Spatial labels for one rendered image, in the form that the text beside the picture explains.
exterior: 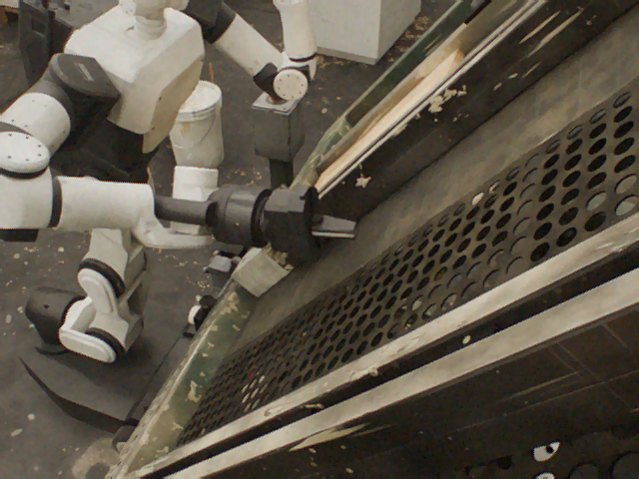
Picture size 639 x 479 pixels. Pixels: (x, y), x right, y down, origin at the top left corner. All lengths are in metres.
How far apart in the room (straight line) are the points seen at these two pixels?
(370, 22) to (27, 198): 3.23
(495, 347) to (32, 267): 2.61
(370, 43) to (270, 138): 2.23
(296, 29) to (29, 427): 1.59
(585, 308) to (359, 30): 3.69
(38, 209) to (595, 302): 0.69
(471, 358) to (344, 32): 3.71
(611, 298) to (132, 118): 1.01
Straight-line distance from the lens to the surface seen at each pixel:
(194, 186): 0.91
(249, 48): 1.41
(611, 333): 0.29
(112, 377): 2.10
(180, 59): 1.22
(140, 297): 1.92
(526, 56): 0.80
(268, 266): 1.16
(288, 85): 1.41
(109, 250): 1.65
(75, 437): 2.23
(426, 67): 1.31
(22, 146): 0.85
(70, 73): 1.06
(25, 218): 0.84
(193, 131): 2.95
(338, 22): 3.97
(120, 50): 1.17
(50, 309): 2.12
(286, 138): 1.76
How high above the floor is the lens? 1.82
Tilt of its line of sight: 43 degrees down
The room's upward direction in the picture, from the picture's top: straight up
